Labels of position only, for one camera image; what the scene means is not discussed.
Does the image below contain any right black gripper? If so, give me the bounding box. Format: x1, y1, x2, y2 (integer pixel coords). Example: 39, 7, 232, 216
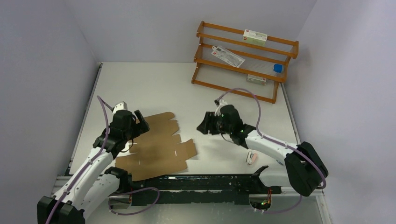
197, 112, 233, 135

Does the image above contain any brown cardboard box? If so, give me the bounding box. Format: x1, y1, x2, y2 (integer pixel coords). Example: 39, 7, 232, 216
115, 112, 197, 181

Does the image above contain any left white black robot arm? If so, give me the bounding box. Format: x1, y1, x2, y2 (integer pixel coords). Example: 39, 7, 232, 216
37, 109, 149, 224

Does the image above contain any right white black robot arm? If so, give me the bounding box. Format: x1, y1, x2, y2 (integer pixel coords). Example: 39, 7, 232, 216
196, 105, 328, 196

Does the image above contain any small white box lower shelf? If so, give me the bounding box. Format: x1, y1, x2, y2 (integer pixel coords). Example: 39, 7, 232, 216
246, 74, 267, 85

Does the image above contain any white green box top shelf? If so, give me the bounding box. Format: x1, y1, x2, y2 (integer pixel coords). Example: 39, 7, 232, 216
242, 29, 268, 46

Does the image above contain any small pink white stapler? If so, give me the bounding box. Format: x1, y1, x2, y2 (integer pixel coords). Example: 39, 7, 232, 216
246, 151, 257, 165

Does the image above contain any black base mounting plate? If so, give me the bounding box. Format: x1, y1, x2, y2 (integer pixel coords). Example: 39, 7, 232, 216
110, 174, 281, 209

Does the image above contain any clear plastic packet with label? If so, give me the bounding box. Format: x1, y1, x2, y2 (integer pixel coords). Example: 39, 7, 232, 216
211, 46, 245, 68

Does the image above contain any orange wooden shelf rack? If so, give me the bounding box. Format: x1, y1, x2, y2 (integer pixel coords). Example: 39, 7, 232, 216
191, 21, 299, 104

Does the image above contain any blue cap bottle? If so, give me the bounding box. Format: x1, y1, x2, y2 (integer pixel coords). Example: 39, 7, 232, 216
273, 64, 284, 73

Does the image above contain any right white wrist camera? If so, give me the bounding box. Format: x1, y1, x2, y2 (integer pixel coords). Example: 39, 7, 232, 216
214, 99, 228, 116

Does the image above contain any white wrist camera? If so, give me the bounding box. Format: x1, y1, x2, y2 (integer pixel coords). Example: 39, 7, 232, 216
112, 101, 128, 114
214, 99, 228, 116

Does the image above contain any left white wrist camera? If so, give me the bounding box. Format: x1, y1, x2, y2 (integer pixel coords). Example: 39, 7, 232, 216
112, 101, 128, 114

